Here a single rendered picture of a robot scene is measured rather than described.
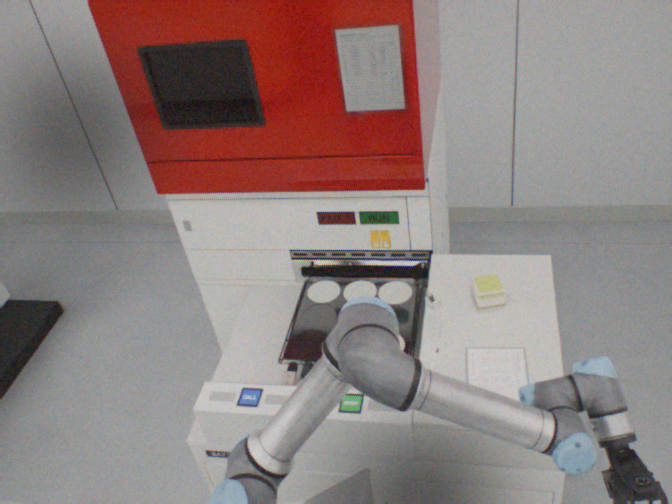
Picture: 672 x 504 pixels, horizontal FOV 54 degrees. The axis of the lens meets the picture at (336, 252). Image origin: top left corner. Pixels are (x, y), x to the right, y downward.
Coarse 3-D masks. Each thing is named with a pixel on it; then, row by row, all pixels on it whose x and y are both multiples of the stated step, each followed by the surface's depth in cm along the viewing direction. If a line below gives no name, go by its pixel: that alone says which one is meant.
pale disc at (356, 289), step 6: (354, 282) 203; (360, 282) 203; (366, 282) 202; (348, 288) 201; (354, 288) 201; (360, 288) 201; (366, 288) 200; (372, 288) 200; (348, 294) 199; (354, 294) 199; (360, 294) 198; (366, 294) 198; (372, 294) 198; (348, 300) 197
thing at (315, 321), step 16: (416, 288) 197; (304, 304) 198; (320, 304) 198; (336, 304) 196; (400, 304) 193; (304, 320) 193; (320, 320) 192; (336, 320) 191; (400, 320) 187; (304, 336) 188; (320, 336) 187; (288, 352) 184; (304, 352) 183; (320, 352) 182
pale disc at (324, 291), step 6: (318, 282) 206; (324, 282) 205; (330, 282) 205; (312, 288) 204; (318, 288) 203; (324, 288) 203; (330, 288) 203; (336, 288) 202; (312, 294) 201; (318, 294) 201; (324, 294) 201; (330, 294) 200; (336, 294) 200; (318, 300) 199; (324, 300) 199; (330, 300) 198
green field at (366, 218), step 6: (366, 216) 194; (372, 216) 194; (378, 216) 193; (384, 216) 193; (390, 216) 193; (396, 216) 192; (366, 222) 196; (372, 222) 195; (378, 222) 195; (384, 222) 194; (390, 222) 194; (396, 222) 194
